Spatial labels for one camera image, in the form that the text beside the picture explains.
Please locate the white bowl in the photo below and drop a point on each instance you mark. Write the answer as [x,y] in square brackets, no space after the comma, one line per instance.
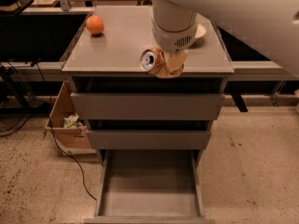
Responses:
[199,36]

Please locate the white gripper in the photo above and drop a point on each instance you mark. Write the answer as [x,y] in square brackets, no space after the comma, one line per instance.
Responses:
[170,39]

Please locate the grey open bottom drawer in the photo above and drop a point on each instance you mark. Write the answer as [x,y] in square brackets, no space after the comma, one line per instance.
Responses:
[149,187]

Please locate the orange fruit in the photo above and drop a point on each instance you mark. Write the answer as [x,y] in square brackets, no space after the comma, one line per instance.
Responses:
[95,25]

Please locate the grey top drawer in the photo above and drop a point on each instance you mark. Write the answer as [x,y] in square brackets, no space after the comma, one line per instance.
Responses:
[145,106]

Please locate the grey drawer cabinet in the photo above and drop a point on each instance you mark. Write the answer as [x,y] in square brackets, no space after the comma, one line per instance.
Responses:
[109,63]

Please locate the grey middle drawer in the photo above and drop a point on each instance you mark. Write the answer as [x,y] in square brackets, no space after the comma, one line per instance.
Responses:
[148,139]

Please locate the crumpled paper in box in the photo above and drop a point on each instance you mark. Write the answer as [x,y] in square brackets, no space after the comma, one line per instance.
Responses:
[72,122]

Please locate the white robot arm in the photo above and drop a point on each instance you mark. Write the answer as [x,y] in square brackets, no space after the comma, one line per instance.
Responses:
[269,26]

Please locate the orange soda can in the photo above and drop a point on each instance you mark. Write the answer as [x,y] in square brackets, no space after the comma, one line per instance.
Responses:
[152,61]

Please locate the cardboard box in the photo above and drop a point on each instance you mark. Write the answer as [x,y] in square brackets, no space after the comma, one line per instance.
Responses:
[69,132]

